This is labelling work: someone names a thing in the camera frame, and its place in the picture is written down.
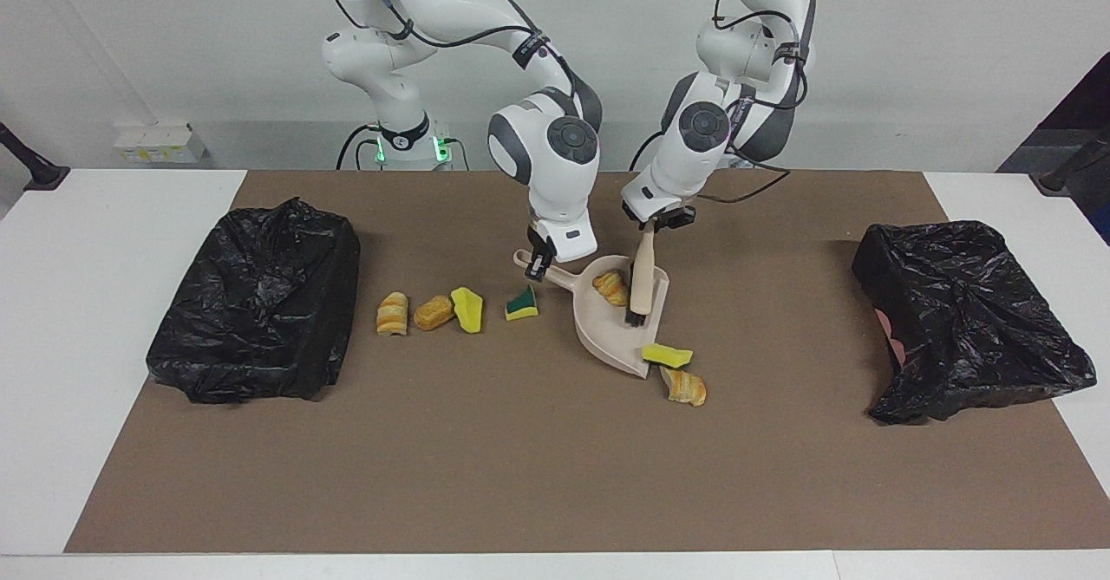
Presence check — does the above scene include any green and yellow sponge piece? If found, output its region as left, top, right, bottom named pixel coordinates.
left=505, top=284, right=539, bottom=322

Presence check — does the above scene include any black base cable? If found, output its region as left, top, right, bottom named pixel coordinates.
left=336, top=123, right=382, bottom=171
left=630, top=129, right=667, bottom=172

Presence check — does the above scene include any black bag lined bin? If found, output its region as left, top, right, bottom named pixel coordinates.
left=146, top=198, right=362, bottom=405

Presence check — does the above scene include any brown fried nugget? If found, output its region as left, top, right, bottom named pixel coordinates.
left=413, top=295, right=455, bottom=332

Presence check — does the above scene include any beige plastic dustpan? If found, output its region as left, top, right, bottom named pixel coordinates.
left=513, top=249, right=670, bottom=381

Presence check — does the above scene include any brown paper table mat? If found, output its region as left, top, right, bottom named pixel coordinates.
left=65, top=170, right=1110, bottom=555

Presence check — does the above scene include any black stand foot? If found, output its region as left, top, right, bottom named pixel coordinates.
left=0, top=121, right=72, bottom=192
left=1038, top=129, right=1110, bottom=197

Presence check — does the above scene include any beige hand brush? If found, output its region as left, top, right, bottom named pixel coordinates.
left=624, top=220, right=658, bottom=328

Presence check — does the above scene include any yellow sponge block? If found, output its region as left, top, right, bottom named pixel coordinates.
left=642, top=342, right=695, bottom=369

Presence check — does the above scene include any striped croissant piece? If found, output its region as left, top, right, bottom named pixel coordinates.
left=375, top=291, right=409, bottom=336
left=592, top=270, right=630, bottom=308

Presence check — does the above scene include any torn croissant chunk pale inside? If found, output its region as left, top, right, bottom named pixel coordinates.
left=659, top=367, right=708, bottom=407

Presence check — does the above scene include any yellow sponge wedge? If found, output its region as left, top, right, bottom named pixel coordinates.
left=450, top=286, right=484, bottom=335

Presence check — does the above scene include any black bag over pink bin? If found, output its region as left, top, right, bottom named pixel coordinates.
left=852, top=220, right=1098, bottom=426

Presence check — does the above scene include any pink plastic bin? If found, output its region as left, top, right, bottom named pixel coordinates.
left=876, top=307, right=908, bottom=371

